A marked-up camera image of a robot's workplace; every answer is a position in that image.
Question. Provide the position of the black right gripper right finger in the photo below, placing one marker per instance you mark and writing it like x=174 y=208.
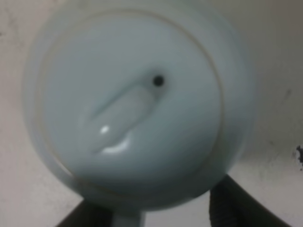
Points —
x=231 y=206

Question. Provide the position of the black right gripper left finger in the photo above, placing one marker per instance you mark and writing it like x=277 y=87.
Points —
x=87 y=214

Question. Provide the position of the light blue porcelain teapot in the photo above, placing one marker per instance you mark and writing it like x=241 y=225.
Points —
x=138 y=105

